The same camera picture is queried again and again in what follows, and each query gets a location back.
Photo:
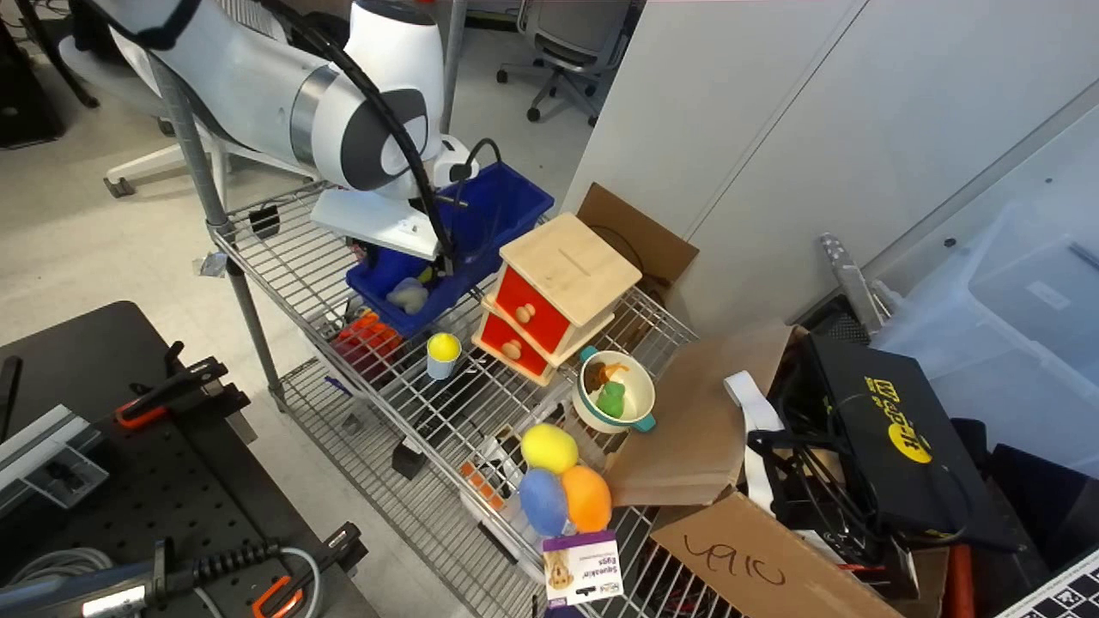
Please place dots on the wooden box with red drawers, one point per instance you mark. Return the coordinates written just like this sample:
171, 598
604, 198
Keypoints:
569, 270

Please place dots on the small bottle with yellow cap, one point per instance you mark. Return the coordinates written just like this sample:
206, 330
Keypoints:
445, 356

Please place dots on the black perforated work table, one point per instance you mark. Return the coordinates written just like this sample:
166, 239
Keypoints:
150, 502

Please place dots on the black bag with yellow logo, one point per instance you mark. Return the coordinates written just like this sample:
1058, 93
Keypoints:
905, 433

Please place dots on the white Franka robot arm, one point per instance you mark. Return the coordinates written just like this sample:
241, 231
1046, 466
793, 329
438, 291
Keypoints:
261, 91

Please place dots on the white chair base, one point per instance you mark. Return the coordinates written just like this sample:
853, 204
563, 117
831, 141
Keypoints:
150, 165

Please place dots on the red orange plastic item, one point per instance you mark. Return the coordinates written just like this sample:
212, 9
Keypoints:
367, 342

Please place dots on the orange foam ball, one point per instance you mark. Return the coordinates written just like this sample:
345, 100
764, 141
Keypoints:
589, 499

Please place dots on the clear plastic storage bin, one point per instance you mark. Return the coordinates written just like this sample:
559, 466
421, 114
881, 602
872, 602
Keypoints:
1019, 330

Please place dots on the red plastic container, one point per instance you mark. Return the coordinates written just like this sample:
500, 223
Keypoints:
962, 584

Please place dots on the aluminium extrusion bar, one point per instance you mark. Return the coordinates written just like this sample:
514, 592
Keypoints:
39, 448

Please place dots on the yellow foam ball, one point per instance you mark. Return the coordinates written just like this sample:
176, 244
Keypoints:
551, 448

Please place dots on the black bar clamp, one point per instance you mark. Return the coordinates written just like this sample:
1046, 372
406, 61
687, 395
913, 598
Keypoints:
217, 567

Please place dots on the blue plastic bin tray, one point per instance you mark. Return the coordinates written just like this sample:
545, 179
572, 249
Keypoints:
504, 209

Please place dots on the black chair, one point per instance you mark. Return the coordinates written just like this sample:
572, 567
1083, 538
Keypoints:
34, 80

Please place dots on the silver metal bracket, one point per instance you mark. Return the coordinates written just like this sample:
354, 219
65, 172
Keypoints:
859, 285

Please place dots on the purple white ball label card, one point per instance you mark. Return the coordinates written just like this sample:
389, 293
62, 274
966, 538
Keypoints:
580, 567

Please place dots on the brown cardboard box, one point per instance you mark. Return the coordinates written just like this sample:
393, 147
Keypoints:
699, 413

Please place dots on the brown cardboard sheet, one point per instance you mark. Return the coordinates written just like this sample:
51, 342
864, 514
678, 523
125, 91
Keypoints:
641, 234

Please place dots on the grey office chair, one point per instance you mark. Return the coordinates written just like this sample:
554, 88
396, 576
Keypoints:
569, 46

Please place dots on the orange white package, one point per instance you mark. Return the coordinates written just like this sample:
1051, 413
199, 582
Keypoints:
493, 475

